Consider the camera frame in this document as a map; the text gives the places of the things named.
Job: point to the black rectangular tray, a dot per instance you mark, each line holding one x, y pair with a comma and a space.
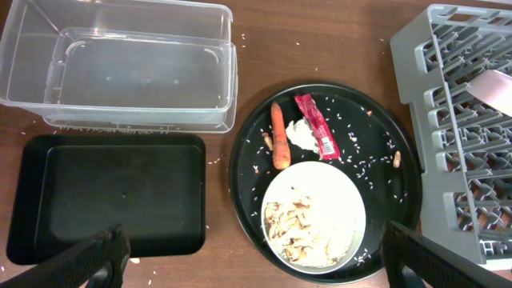
72, 186

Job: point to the grey dishwasher rack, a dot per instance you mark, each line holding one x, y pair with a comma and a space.
464, 145

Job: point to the round black serving tray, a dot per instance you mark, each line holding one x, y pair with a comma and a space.
368, 137

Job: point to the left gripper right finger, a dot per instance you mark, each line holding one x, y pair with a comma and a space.
411, 260

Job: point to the red snack wrapper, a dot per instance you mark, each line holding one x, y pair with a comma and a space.
328, 148

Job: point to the peanut shell right of tray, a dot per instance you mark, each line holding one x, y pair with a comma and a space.
397, 159

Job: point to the white tissue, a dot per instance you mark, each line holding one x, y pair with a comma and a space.
300, 134

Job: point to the peanut shell on tray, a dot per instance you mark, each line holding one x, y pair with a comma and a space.
268, 141

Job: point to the clear plastic bin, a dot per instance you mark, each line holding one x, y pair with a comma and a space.
148, 66

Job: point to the orange carrot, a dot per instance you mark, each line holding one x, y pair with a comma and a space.
281, 154

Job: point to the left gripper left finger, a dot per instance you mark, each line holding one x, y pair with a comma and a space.
97, 262

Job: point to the grey plate with rice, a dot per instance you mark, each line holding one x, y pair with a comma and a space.
313, 218

